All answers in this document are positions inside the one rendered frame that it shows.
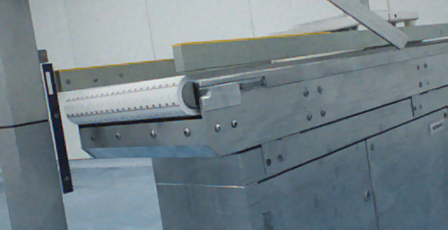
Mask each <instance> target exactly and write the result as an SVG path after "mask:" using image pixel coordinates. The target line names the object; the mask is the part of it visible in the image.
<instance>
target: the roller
mask: <svg viewBox="0 0 448 230"><path fill-rule="evenodd" d="M182 97H183V102H184V103H185V105H186V106H187V107H188V108H197V107H199V106H200V97H199V91H198V88H195V84H194V81H188V82H187V83H186V84H185V85H184V86H183V90H182Z"/></svg>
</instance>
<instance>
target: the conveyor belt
mask: <svg viewBox="0 0 448 230"><path fill-rule="evenodd" d="M444 42H448V38H443V39H437V40H432V41H426V42H421V43H409V44H406V45H405V47H404V48H407V47H419V46H425V45H434V44H438V43H444ZM396 49H398V48H395V47H394V46H389V47H383V48H376V49H368V50H362V51H357V52H347V53H336V54H331V55H326V56H320V57H315V58H309V59H294V60H289V61H284V62H278V63H268V64H262V65H257V66H248V67H237V68H232V69H227V70H220V71H216V72H205V73H196V74H190V75H181V76H176V77H171V78H167V79H162V80H150V81H145V82H141V83H137V84H128V85H123V86H118V87H105V88H101V89H96V90H91V91H87V92H78V93H74V94H72V95H69V96H68V97H67V100H66V102H65V105H64V111H65V114H66V117H67V119H68V121H70V122H72V123H73V124H76V125H85V124H94V123H103V122H127V121H135V120H144V119H153V118H161V117H178V116H187V115H197V114H201V109H200V106H199V107H197V108H188V107H187V106H186V105H185V103H184V102H183V97H182V90H183V86H184V85H185V84H186V83H187V82H188V81H191V80H204V79H209V78H214V77H220V76H224V75H233V74H238V73H247V72H257V71H262V70H266V69H271V68H277V67H287V66H295V65H300V64H304V63H314V62H320V61H325V60H329V59H337V58H348V57H353V56H358V55H362V54H368V53H375V52H386V51H391V50H396Z"/></svg>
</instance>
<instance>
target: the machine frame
mask: <svg viewBox="0 0 448 230"><path fill-rule="evenodd" d="M356 1H358V2H359V3H361V4H362V5H365V6H366V8H368V9H369V10H370V5H369V1H368V0H356ZM0 164H1V168H2V169H1V172H2V176H3V184H4V189H5V197H6V201H7V205H8V210H9V215H10V226H11V230H68V228H67V221H66V212H65V207H64V203H63V198H62V190H61V185H60V177H59V173H58V165H57V160H56V156H55V151H54V147H53V134H52V130H51V125H50V122H49V112H48V107H47V104H46V96H45V87H44V82H43V78H42V73H41V69H40V64H39V52H38V48H37V43H36V39H35V34H34V30H33V21H32V13H31V8H30V4H29V0H0Z"/></svg>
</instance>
